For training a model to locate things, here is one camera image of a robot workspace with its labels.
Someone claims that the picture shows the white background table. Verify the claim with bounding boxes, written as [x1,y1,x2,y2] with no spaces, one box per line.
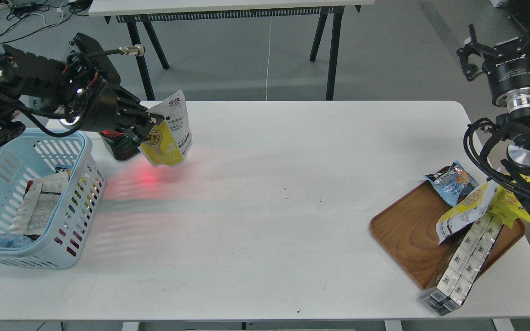
[87,0,374,101]

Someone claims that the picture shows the blue packet in basket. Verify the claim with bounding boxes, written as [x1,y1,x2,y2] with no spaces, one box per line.
[0,233,34,249]

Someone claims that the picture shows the light blue plastic basket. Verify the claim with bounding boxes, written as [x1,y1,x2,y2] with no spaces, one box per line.
[0,129,105,269]

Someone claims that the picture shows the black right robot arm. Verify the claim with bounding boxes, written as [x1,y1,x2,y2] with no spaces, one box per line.
[456,24,530,215]

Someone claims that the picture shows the black barcode scanner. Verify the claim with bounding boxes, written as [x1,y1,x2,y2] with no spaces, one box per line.
[99,130,140,162]

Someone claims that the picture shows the black floor cables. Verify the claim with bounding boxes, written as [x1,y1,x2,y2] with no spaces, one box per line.
[0,0,93,46]

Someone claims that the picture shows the white hanging cable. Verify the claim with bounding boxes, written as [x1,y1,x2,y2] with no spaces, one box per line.
[265,17,273,101]

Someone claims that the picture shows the brown wooden tray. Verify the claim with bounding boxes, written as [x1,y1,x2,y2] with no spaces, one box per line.
[369,166,526,290]

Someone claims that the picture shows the yellow cartoon snack pack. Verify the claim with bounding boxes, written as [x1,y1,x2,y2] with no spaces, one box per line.
[487,186,530,228]

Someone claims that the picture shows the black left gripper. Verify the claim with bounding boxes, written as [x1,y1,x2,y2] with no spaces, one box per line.
[63,32,164,146]

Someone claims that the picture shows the blue snack bag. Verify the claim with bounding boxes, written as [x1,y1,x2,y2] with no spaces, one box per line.
[424,160,478,206]

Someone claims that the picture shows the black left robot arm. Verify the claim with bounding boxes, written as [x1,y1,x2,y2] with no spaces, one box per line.
[0,32,164,157]

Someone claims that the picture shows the white snack packet in basket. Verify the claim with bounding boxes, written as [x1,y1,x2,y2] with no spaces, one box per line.
[9,171,70,235]

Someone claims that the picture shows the yellow white snack pouch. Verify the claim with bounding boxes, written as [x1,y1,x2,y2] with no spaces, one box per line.
[138,90,193,167]
[435,180,499,245]

